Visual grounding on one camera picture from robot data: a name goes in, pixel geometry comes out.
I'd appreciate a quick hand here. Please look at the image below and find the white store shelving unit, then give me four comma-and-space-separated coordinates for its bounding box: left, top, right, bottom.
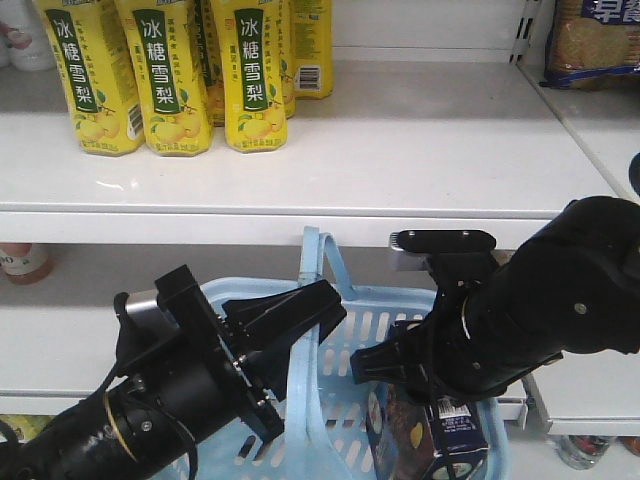
1, 1, 639, 415

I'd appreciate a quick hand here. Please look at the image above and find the clear jar bottom shelf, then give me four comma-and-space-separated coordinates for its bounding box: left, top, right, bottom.
556, 435, 617, 470

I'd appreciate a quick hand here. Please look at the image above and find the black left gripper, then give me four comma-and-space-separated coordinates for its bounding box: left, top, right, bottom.
144, 265, 346, 442

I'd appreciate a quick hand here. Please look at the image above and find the yellow pear drink bottle rear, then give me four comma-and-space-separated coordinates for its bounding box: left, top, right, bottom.
284, 0, 334, 99

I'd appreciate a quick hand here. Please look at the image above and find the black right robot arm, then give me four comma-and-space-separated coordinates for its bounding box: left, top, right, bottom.
350, 196, 639, 402

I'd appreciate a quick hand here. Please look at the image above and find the white yogurt bottle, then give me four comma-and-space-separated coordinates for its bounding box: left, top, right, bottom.
1, 0, 56, 72

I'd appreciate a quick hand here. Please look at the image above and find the blue cracker bag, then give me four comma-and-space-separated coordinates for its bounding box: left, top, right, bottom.
542, 0, 639, 90

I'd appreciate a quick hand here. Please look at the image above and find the light blue plastic basket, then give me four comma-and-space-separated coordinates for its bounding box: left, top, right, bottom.
159, 224, 511, 480

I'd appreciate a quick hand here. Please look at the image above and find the blue Chocofello cookie box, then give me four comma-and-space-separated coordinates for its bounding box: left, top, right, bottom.
366, 382, 489, 479

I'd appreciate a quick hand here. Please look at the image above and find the orange-lidded jar lower shelf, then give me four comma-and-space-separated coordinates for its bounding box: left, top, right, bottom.
1, 243, 53, 285

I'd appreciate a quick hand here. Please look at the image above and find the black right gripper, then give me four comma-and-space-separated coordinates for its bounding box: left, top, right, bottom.
350, 250, 500, 400

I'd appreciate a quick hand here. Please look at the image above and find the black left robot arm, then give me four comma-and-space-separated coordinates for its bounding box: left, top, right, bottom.
1, 266, 346, 479

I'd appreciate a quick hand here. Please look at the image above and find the yellow pear drink bottle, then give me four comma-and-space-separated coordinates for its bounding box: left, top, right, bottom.
284, 0, 334, 99
115, 1, 213, 157
211, 1, 288, 153
34, 1, 144, 156

